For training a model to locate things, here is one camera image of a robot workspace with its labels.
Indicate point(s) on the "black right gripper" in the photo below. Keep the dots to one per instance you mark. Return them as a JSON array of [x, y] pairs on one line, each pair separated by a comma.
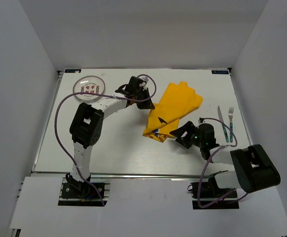
[[180, 131]]

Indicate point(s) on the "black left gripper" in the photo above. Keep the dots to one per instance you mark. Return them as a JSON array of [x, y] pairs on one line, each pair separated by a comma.
[[148, 104]]

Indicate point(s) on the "yellow pikachu cloth mat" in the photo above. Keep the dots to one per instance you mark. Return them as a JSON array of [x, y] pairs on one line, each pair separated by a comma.
[[177, 101]]

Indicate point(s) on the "green handled steak knife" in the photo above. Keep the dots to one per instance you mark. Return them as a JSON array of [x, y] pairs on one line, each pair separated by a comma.
[[223, 124]]

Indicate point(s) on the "white printed dinner plate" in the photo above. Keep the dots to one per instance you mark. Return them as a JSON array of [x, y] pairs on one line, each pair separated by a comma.
[[90, 88]]

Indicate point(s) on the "green handled fork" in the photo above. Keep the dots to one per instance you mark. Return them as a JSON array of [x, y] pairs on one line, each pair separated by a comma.
[[230, 115]]

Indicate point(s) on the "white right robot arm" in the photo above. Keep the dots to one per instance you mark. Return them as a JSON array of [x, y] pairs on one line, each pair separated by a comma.
[[253, 169]]

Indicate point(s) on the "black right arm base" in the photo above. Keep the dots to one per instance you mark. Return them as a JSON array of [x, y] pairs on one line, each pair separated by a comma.
[[207, 195]]

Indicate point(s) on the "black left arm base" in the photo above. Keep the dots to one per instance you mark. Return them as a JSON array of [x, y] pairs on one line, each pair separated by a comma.
[[77, 193]]

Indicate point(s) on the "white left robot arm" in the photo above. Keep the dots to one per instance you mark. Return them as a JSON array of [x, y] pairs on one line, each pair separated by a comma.
[[87, 123]]

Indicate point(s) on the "left blue corner label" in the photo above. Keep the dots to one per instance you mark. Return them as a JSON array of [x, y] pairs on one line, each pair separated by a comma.
[[72, 71]]

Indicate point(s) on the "blue corner label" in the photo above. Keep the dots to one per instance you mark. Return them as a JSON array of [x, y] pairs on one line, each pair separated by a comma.
[[220, 72], [72, 71]]

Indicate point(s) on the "right blue corner label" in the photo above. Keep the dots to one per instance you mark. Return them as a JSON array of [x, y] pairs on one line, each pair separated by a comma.
[[220, 72]]

